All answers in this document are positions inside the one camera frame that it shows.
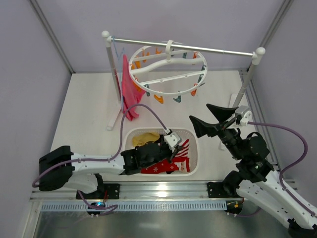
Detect teal clothes peg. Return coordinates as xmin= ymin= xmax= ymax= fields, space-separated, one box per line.
xmin=173 ymin=94 xmax=182 ymax=103

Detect white round clip hanger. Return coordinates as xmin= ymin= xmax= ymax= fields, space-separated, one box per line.
xmin=128 ymin=40 xmax=208 ymax=97

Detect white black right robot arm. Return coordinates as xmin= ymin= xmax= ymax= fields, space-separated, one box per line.
xmin=189 ymin=104 xmax=317 ymax=238

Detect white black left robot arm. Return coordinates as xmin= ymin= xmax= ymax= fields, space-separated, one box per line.
xmin=32 ymin=132 xmax=183 ymax=194

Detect white perforated plastic basket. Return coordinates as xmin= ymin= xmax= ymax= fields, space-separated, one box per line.
xmin=122 ymin=127 xmax=199 ymax=178

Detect pink towel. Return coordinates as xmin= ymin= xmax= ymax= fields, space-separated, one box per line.
xmin=122 ymin=55 xmax=145 ymax=113

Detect white metal clothes rack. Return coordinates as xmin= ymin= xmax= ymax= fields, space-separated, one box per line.
xmin=102 ymin=31 xmax=265 ymax=130

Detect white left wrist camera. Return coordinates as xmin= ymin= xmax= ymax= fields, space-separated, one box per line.
xmin=163 ymin=131 xmax=182 ymax=152

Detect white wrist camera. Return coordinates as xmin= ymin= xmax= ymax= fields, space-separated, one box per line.
xmin=234 ymin=106 xmax=252 ymax=126
xmin=163 ymin=131 xmax=182 ymax=152

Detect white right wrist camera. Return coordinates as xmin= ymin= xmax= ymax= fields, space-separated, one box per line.
xmin=234 ymin=106 xmax=252 ymax=126

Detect aluminium mounting rail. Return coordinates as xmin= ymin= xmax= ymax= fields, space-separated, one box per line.
xmin=29 ymin=180 xmax=301 ymax=200

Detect white slotted cable duct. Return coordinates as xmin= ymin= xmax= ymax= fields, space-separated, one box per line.
xmin=41 ymin=200 xmax=227 ymax=212

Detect blue wire hanger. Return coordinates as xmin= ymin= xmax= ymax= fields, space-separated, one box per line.
xmin=112 ymin=35 xmax=125 ymax=112

